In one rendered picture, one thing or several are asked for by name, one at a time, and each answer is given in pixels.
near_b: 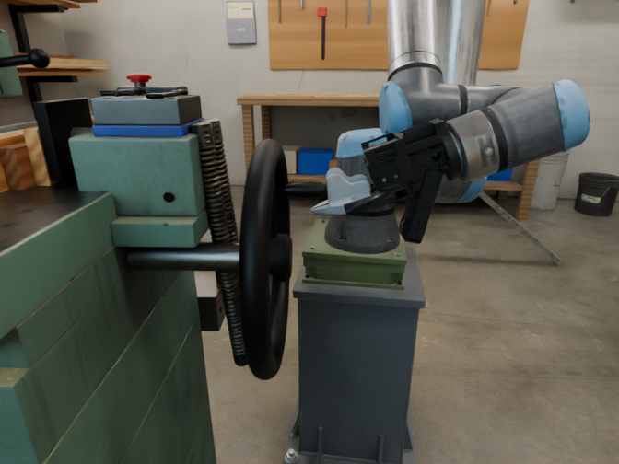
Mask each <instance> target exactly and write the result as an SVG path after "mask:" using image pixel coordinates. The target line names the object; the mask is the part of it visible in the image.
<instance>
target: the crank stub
mask: <svg viewBox="0 0 619 464"><path fill-rule="evenodd" d="M325 195H326V185H325V184H324V183H322V182H321V181H306V182H297V183H291V184H286V196H292V197H298V198H306V199H321V198H322V197H324V196H325Z"/></svg>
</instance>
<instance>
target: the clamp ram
mask: <svg viewBox="0 0 619 464"><path fill-rule="evenodd" d="M33 108H34V112H35V116H36V120H37V124H38V127H39V132H40V136H41V142H42V146H43V151H44V155H45V158H46V162H47V166H48V170H49V174H50V178H51V180H52V181H63V180H67V179H69V178H72V177H74V176H75V175H76V174H75V169H74V164H73V160H72V156H71V151H70V147H69V143H68V140H69V138H71V137H75V136H79V135H82V134H85V133H92V132H93V129H92V126H93V124H92V120H91V115H90V109H89V105H88V99H87V98H75V99H58V100H49V101H40V102H34V103H33Z"/></svg>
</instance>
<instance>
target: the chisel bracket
mask: <svg viewBox="0 0 619 464"><path fill-rule="evenodd" d="M8 56H14V55H13V52H12V48H11V44H10V40H9V37H8V34H7V32H6V31H4V30H1V29H0V58H1V57H8ZM21 95H22V89H21V85H20V82H19V78H18V70H17V67H16V66H11V67H4V68H0V98H10V97H19V96H21Z"/></svg>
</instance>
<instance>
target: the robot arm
mask: <svg viewBox="0 0 619 464"><path fill-rule="evenodd" d="M485 3H486V0H387V31H388V70H389V76H388V79H387V83H385V84H383V85H382V87H381V90H380V99H379V112H380V115H379V120H380V128H373V129H361V130H354V131H349V132H346V133H343V134H342V135H341V136H340V137H339V139H338V146H337V152H336V155H335V156H336V165H335V168H331V169H329V170H328V172H327V174H326V179H327V194H328V200H326V201H324V202H322V203H319V204H317V205H315V206H314V207H312V208H311V212H312V213H313V214H314V215H324V216H331V217H330V219H329V222H328V224H327V226H326V227H325V234H324V239H325V241H326V242H327V243H328V244H329V245H330V246H332V247H334V248H336V249H339V250H342V251H346V252H351V253H357V254H380V253H385V252H389V251H392V250H394V249H396V248H397V247H398V246H399V244H400V234H401V235H402V237H403V239H404V241H406V242H412V243H416V244H420V243H421V242H422V238H423V236H424V234H425V232H426V225H427V222H428V219H429V217H430V214H431V211H432V208H433V205H434V203H468V202H471V201H472V200H474V199H475V198H476V197H477V196H478V195H479V194H480V193H481V191H482V189H483V188H484V186H485V183H486V180H487V176H489V175H492V174H495V173H498V172H500V171H503V170H506V169H509V168H514V167H517V166H520V165H523V164H526V163H529V162H532V161H534V160H537V159H540V158H543V157H548V156H550V155H553V154H556V153H559V152H562V151H563V152H566V151H567V150H568V149H570V148H572V147H575V146H578V145H581V144H582V143H583V142H584V141H585V140H586V138H587V137H588V134H589V131H590V110H589V105H588V102H587V100H586V98H585V96H584V94H583V92H582V90H581V89H580V87H579V86H578V85H577V84H576V83H575V82H573V81H571V80H561V81H558V82H557V81H554V82H552V84H550V85H547V86H544V87H539V88H535V89H533V88H524V87H509V86H506V85H500V84H492V85H487V86H476V77H477V70H478V63H479V55H480V48H481V40H482V32H483V25H484V17H485ZM398 202H407V205H406V207H405V210H404V214H403V217H402V219H401V222H400V226H399V228H398V225H397V222H396V218H395V214H394V209H395V203H398Z"/></svg>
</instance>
